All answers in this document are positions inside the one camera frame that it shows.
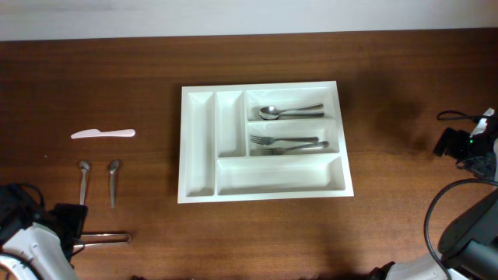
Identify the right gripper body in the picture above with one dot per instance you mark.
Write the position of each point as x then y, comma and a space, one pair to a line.
461, 147

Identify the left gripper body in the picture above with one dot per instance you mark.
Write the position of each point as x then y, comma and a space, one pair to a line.
68, 225

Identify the small metal teaspoon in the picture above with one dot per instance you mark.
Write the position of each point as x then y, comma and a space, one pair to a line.
113, 169
85, 168

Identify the pink plastic knife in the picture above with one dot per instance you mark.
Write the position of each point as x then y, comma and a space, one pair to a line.
95, 133

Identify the metal tablespoon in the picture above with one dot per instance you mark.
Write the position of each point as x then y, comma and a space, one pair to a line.
298, 116
271, 113

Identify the metal fork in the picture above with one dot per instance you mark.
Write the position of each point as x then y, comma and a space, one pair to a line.
265, 140
282, 151

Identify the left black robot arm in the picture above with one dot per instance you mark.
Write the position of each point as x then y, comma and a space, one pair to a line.
37, 242

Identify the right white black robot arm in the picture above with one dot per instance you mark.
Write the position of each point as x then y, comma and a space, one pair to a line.
467, 248

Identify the white plastic cutlery tray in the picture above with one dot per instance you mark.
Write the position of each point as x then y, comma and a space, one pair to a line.
218, 162

